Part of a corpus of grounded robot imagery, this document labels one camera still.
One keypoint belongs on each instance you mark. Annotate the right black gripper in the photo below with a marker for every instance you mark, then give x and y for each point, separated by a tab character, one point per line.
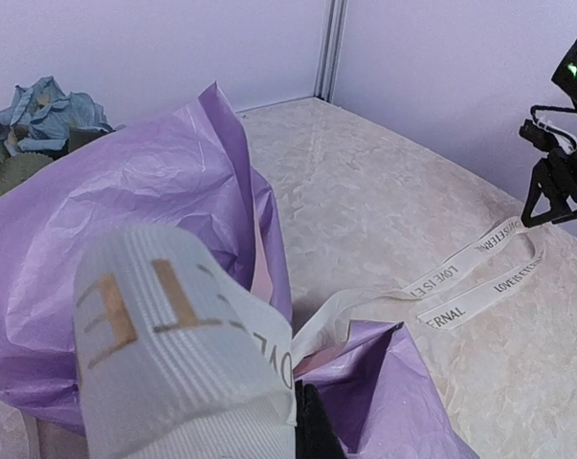
552	193

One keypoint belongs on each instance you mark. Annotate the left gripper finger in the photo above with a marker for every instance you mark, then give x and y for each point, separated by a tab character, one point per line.
315	436

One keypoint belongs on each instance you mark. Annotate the cream printed ribbon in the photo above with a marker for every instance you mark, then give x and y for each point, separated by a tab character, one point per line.
177	360

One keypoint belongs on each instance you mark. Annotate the purple wrapping paper sheet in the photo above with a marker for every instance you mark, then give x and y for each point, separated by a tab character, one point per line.
187	170

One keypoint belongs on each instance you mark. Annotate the blue fake flower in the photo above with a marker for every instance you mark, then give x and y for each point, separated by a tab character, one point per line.
42	125

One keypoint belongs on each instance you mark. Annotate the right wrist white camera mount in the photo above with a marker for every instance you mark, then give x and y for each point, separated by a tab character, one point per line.
544	135

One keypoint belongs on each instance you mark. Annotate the right aluminium corner post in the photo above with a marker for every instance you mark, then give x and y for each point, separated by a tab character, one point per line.
332	38

